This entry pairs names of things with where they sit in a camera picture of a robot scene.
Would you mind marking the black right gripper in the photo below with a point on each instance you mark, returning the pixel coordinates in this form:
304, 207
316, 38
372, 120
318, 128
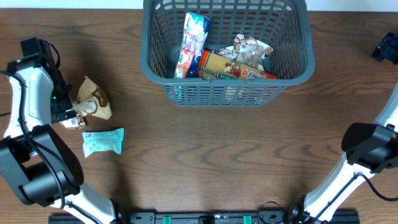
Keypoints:
385, 48

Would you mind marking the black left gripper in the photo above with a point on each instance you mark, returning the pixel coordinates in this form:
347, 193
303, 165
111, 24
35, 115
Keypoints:
64, 101

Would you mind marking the beige snack bag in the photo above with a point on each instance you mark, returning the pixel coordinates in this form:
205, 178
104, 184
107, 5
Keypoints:
91, 100

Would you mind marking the teal snack bar wrapper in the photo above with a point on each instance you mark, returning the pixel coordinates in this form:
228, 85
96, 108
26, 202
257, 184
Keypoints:
103, 141

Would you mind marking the white brown snack bag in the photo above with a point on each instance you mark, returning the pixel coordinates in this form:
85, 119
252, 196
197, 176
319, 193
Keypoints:
247, 50

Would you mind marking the orange San Remo pasta pack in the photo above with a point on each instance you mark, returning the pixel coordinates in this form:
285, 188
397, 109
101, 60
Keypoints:
214, 66

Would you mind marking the Kleenex tissue multipack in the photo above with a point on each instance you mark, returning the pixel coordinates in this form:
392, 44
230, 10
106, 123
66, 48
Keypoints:
195, 31

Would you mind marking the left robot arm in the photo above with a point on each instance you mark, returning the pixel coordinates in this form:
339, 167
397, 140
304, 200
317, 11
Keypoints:
36, 163

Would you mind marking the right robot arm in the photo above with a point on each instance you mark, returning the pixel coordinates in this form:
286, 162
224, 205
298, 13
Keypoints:
368, 149

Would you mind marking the grey plastic basket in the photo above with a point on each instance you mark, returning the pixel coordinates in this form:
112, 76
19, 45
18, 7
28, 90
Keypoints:
282, 24

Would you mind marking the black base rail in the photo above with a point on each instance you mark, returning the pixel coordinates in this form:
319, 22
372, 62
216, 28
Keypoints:
263, 216

